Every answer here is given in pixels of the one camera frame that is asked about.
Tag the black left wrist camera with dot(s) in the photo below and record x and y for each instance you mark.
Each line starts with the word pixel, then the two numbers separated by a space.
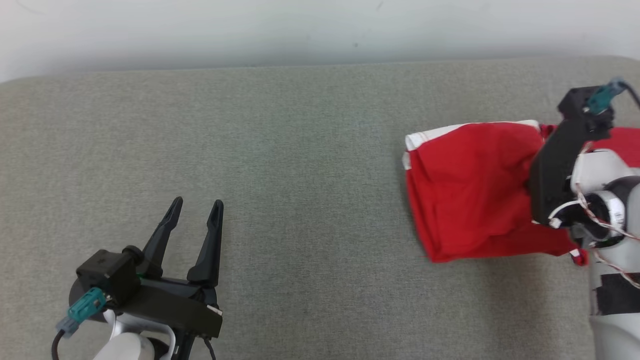
pixel 107 272

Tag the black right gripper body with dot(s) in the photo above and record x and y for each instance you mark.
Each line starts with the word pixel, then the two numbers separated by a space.
pixel 555 170

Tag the red Bulls 23 shorts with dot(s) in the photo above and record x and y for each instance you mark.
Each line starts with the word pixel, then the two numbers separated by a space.
pixel 470 200

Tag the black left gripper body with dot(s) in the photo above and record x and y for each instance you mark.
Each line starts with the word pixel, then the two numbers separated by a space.
pixel 175 307

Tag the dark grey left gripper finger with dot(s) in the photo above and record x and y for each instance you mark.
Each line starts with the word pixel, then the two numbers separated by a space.
pixel 157 245
pixel 210 255

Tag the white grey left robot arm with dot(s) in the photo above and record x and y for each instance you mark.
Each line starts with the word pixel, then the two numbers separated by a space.
pixel 130 345

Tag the grey fabric sofa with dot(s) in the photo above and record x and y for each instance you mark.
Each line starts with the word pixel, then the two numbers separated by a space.
pixel 300 175

